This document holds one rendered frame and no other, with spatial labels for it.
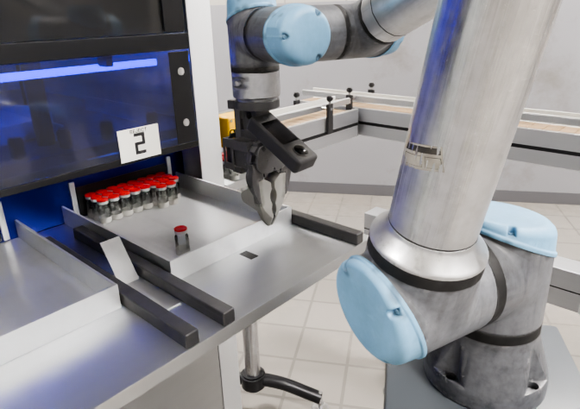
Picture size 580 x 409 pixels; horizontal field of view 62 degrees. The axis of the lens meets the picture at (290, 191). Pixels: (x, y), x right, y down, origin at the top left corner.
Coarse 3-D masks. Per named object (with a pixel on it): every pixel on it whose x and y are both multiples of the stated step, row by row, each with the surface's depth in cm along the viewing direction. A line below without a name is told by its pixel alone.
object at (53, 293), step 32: (0, 256) 79; (32, 256) 78; (64, 256) 72; (0, 288) 69; (32, 288) 69; (64, 288) 69; (96, 288) 67; (0, 320) 62; (32, 320) 56; (64, 320) 59; (0, 352) 54
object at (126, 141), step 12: (120, 132) 87; (132, 132) 89; (144, 132) 91; (156, 132) 93; (120, 144) 87; (132, 144) 89; (144, 144) 91; (156, 144) 93; (120, 156) 88; (132, 156) 90; (144, 156) 92
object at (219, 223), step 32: (192, 192) 104; (224, 192) 98; (96, 224) 82; (128, 224) 89; (160, 224) 89; (192, 224) 88; (224, 224) 88; (256, 224) 81; (288, 224) 87; (160, 256) 70; (192, 256) 72; (224, 256) 77
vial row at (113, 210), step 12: (168, 180) 98; (120, 192) 92; (132, 192) 93; (144, 192) 95; (108, 204) 90; (120, 204) 91; (132, 204) 94; (144, 204) 96; (156, 204) 98; (108, 216) 90; (120, 216) 92
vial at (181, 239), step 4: (176, 232) 76; (180, 232) 75; (184, 232) 76; (176, 236) 76; (180, 236) 76; (184, 236) 76; (188, 236) 77; (176, 240) 76; (180, 240) 76; (184, 240) 76; (188, 240) 77; (176, 244) 76; (180, 244) 76; (184, 244) 76; (188, 244) 77; (176, 248) 77; (180, 248) 76; (184, 248) 76; (188, 248) 77; (176, 252) 77; (180, 252) 76; (184, 252) 77
